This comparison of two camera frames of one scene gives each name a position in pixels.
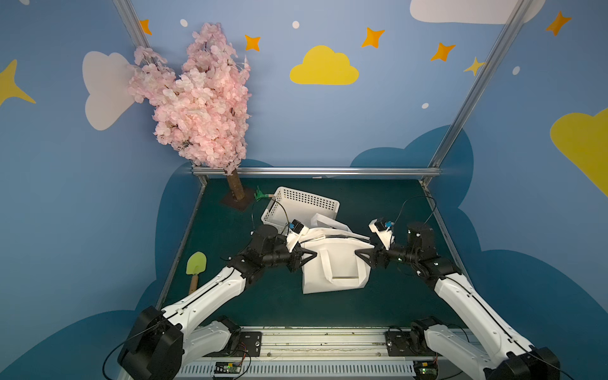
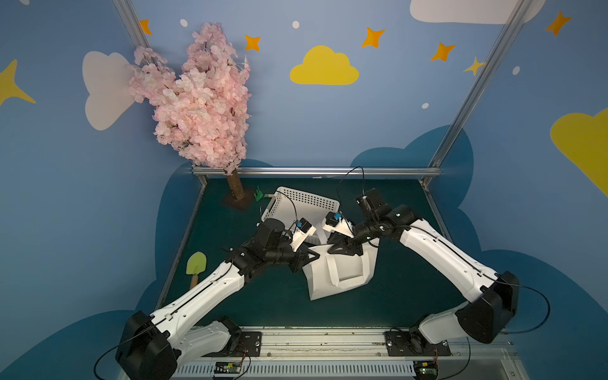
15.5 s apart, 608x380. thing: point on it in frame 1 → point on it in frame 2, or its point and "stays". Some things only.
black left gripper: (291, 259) stays
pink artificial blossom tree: (203, 108) stays
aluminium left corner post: (131, 22) stays
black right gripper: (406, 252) → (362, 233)
